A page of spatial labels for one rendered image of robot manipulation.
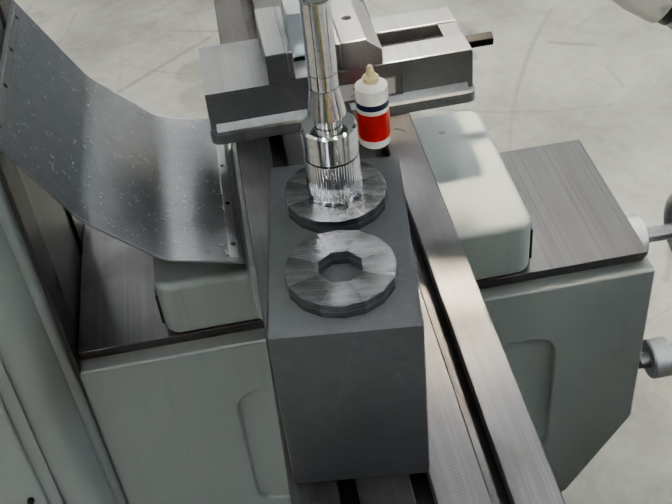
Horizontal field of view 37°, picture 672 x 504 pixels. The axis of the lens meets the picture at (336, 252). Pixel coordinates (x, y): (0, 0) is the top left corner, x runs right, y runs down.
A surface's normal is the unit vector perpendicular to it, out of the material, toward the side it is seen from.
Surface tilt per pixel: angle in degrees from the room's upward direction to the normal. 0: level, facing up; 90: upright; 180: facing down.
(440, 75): 90
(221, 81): 0
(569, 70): 0
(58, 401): 89
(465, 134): 0
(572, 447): 90
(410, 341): 90
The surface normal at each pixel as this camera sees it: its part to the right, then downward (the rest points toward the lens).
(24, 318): 0.76, 0.36
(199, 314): 0.16, 0.65
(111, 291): -0.09, -0.75
